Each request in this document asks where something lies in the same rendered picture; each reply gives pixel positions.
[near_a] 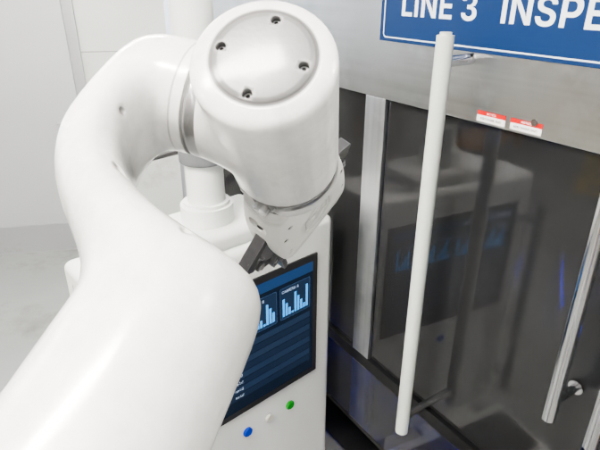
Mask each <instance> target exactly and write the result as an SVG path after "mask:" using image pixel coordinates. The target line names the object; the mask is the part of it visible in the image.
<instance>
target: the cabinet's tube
mask: <svg viewBox="0 0 600 450"><path fill-rule="evenodd" d="M168 8H169V18H170V27H171V35H175V36H181V37H184V38H192V39H195V40H198V39H199V38H200V36H201V35H202V33H203V32H204V30H205V29H206V28H207V27H208V26H209V25H210V24H211V23H212V22H213V0H168ZM176 154H178V155H179V162H180V163H181V164H182V165H184V171H185V180H186V189H187V196H186V197H185V198H184V199H183V200H182V201H181V202H180V212H181V221H182V223H183V224H184V225H185V226H187V227H190V228H192V229H216V228H220V227H223V226H225V225H227V224H229V223H231V222H232V221H233V219H234V208H233V199H232V198H231V197H230V196H228V195H227V194H225V186H224V172H223V167H221V166H220V165H218V164H216V163H214V162H210V161H208V160H205V159H203V158H200V157H197V156H194V155H192V154H186V153H182V152H178V151H167V152H163V153H161V154H158V155H157V156H156V157H155V158H154V159H153V161H155V160H159V159H162V158H166V157H170V156H173V155H176Z"/></svg>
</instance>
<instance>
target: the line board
mask: <svg viewBox="0 0 600 450"><path fill-rule="evenodd" d="M440 31H449V32H453V34H452V35H455V37H454V50H460V51H466V52H473V53H480V54H493V55H500V56H507V57H514V58H521V59H528V60H535V61H541V62H549V63H561V64H569V65H575V66H582V67H589V68H596V69H600V0H382V6H381V20H380V35H379V40H385V41H391V42H398V43H406V44H412V45H419V46H432V47H435V46H436V38H437V35H439V32H440Z"/></svg>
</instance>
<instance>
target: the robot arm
mask: <svg viewBox="0 0 600 450"><path fill-rule="evenodd" d="M338 110H339V58H338V49H337V45H336V43H335V41H334V38H333V37H332V35H331V34H330V32H329V30H328V28H327V27H326V26H325V25H324V24H323V23H322V21H321V20H319V19H318V18H317V17H316V16H315V15H313V14H312V13H310V12H308V11H306V10H305V9H304V8H302V7H299V6H297V5H295V4H290V3H286V2H280V1H269V0H265V1H255V2H252V3H247V4H242V5H239V6H237V7H235V8H232V9H230V10H228V11H226V12H225V13H224V14H222V15H220V16H219V17H218V18H217V19H215V20H214V21H213V22H212V23H211V24H210V25H209V26H208V27H207V28H206V29H205V30H204V32H203V33H202V35H201V36H200V38H199V39H198V40H195V39H192V38H188V37H181V36H175V35H169V34H148V35H144V36H141V37H137V38H135V39H134V40H132V41H130V42H129V43H128V44H127V45H125V46H124V47H123V48H121V49H120V50H119V51H118V52H117V53H116V54H115V55H114V56H113V57H111V58H110V59H109V60H108V61H107V63H106V64H105V65H104V66H103V67H102V68H101V69H100V70H99V72H98V73H97V74H96V75H95V76H94V77H93V78H92V79H91V80H90V81H89V82H88V83H87V84H86V86H85V87H84V88H83V89H82V90H81V92H80V93H79V95H78V96H77V97H76V99H75V100H74V101H73V103H72V104H71V106H70V108H69V109H68V111H67V113H66V114H65V115H64V117H63V119H62V123H61V126H60V128H59V131H58V135H57V139H56V145H55V153H54V168H55V178H56V184H57V188H58V192H59V196H60V199H61V202H62V208H63V210H64V213H65V216H66V218H67V221H68V223H69V225H70V228H71V232H72V235H73V236H74V239H75V242H76V245H77V248H78V250H79V259H80V273H79V281H78V284H77V286H76V287H75V289H74V290H73V292H72V294H71V296H70V297H69V298H68V300H67V301H66V303H65V304H64V305H63V307H62V309H61V310H60V311H59V312H58V313H57V315H56V316H55V317H54V319H53V321H52V322H51V323H50V325H49V326H48V328H47V329H46V331H45V332H44V334H43V335H42V336H41V338H40V339H39V341H38V342H37V343H36V344H35V346H34V347H33V348H32V350H31V351H30V353H29V354H28V356H27V357H26V358H25V360H24V361H23V363H22V364H21V366H20V367H19V369H18V370H17V371H16V372H15V373H14V375H13V376H12V378H11V379H10V381H9V382H8V383H7V385H6V386H5V388H4V389H3V391H2V392H1V394H0V450H212V448H213V444H214V441H215V439H216V437H217V435H218V432H219V430H220V427H221V424H222V422H223V419H224V417H225V415H226V412H227V410H228V408H229V404H230V402H231V399H232V397H233V395H234V393H235V390H236V388H237V385H238V382H239V380H240V377H241V375H242V372H243V370H244V368H245V366H246V361H247V359H248V356H249V355H250V352H251V350H252V347H253V343H254V339H255V336H256V333H257V330H258V326H259V321H260V314H261V301H260V297H259V293H258V289H257V287H256V285H255V283H254V282H253V280H252V279H251V277H250V276H249V274H251V273H253V272H254V271H262V270H263V269H264V267H266V266H267V265H268V264H269V265H270V266H271V267H273V268H274V267H275V266H276V265H277V264H278V265H279V266H281V267H282V268H284V269H285V268H286V267H287V266H288V262H287V258H290V257H292V256H293V255H294V254H295V253H296V252H297V251H298V250H299V249H300V247H301V246H302V245H303V244H304V242H305V241H306V240H307V238H308V237H309V236H311V234H312V233H313V232H314V230H315V229H316V228H317V227H318V225H319V224H320V223H321V221H322V220H323V219H324V217H325V216H326V215H327V213H328V212H329V211H330V209H331V208H332V207H333V205H335V204H336V203H337V201H338V199H339V198H340V196H341V194H342V192H343V190H344V186H345V175H344V167H345V166H346V160H344V158H345V157H346V155H347V152H348V150H349V148H350V145H351V144H350V143H348V142H347V141H345V140H344V139H343V138H340V139H338ZM167 151H178V152H182V153H186V154H192V155H194V156H197V157H200V158H203V159H205V160H208V161H210V162H212V163H216V164H218V165H220V166H221V167H223V168H224V169H226V170H228V171H230V172H231V173H232V174H233V175H234V177H235V179H236V181H237V183H238V184H239V186H240V190H241V191H242V192H243V193H244V197H243V205H244V214H245V218H246V224H247V226H248V228H249V230H250V232H251V234H252V235H253V236H254V238H253V240H252V241H251V243H250V245H249V247H248V248H247V249H246V252H245V253H244V255H243V257H242V258H241V260H240V262H239V263H237V262H236V261H235V260H234V259H232V258H231V257H229V256H228V255H227V254H225V253H224V252H222V251H221V250H220V249H219V248H217V247H216V246H214V245H213V244H211V243H210V242H208V241H207V240H205V239H203V238H202V237H200V236H198V235H197V234H196V233H194V232H193V231H191V230H190V229H188V228H186V227H185V226H183V225H182V224H180V223H179V222H177V221H175V220H174V219H172V217H170V216H169V215H167V214H166V213H164V212H163V211H162V210H160V209H159V208H158V207H157V206H155V205H154V204H153V203H152V202H150V201H149V200H148V199H147V198H146V197H145V196H144V195H143V194H142V193H141V192H140V191H139V190H138V189H137V186H138V183H139V181H140V179H141V178H142V176H143V174H144V172H145V170H146V168H147V167H148V165H149V164H150V163H151V161H152V160H153V159H154V158H155V157H156V156H157V155H158V154H161V153H163V152H167Z"/></svg>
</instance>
